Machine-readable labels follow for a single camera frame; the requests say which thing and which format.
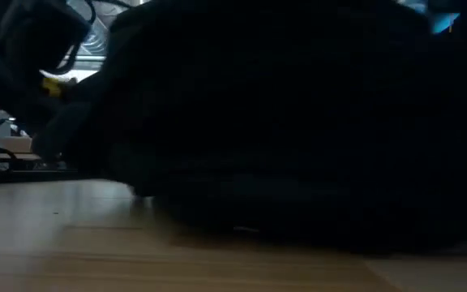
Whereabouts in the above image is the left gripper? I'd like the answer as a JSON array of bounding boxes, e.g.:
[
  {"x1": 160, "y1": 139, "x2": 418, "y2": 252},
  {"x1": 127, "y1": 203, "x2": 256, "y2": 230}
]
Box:
[{"x1": 14, "y1": 76, "x2": 96, "y2": 163}]

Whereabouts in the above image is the black backpack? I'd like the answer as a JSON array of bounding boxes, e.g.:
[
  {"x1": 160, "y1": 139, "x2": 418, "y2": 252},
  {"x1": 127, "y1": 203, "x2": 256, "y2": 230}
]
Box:
[{"x1": 61, "y1": 0, "x2": 467, "y2": 255}]

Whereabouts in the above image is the yellow plastic tag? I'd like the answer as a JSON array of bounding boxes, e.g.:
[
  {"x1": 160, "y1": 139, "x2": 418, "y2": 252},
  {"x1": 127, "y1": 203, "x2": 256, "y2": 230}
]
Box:
[{"x1": 41, "y1": 76, "x2": 64, "y2": 100}]

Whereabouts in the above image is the background worktable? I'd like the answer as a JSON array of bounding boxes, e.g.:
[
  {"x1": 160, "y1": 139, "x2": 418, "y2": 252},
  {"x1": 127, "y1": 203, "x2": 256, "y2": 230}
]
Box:
[{"x1": 0, "y1": 117, "x2": 68, "y2": 174}]

